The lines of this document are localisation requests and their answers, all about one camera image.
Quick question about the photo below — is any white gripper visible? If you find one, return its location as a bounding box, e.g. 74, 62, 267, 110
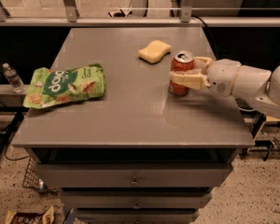
170, 57, 242, 97

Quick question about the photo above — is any red coke can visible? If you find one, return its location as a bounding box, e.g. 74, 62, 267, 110
169, 50, 194, 96

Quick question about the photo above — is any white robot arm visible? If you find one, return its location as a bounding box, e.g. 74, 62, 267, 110
170, 57, 280, 119

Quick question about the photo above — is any yellow sponge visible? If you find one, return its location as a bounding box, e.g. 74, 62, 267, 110
137, 40, 172, 63

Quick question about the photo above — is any grey drawer cabinet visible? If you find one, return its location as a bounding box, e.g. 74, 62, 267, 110
11, 27, 256, 224

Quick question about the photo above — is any green snack bag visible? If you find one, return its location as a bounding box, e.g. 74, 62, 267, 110
23, 63, 105, 109

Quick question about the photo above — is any top grey drawer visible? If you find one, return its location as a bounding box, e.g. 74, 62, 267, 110
35, 163, 231, 188

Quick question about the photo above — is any grey drawer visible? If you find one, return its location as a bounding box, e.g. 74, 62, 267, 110
35, 163, 231, 188
77, 209, 199, 224
61, 189, 212, 209

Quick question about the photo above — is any middle grey drawer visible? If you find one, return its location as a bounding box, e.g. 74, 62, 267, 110
61, 189, 212, 209

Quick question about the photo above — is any clear plastic water bottle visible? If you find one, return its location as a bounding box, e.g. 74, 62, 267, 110
3, 63, 25, 93

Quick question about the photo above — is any bottom grey drawer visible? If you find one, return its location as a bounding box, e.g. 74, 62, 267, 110
77, 209, 199, 224

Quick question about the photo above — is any brown snack bag on floor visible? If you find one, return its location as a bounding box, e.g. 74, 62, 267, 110
6, 206, 54, 224

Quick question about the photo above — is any black cable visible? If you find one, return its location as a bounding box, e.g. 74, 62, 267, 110
191, 15, 222, 63

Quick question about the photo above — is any wire basket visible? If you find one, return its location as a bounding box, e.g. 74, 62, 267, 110
22, 159, 47, 191

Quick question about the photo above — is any metal railing frame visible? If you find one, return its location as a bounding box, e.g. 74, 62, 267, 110
0, 0, 280, 28

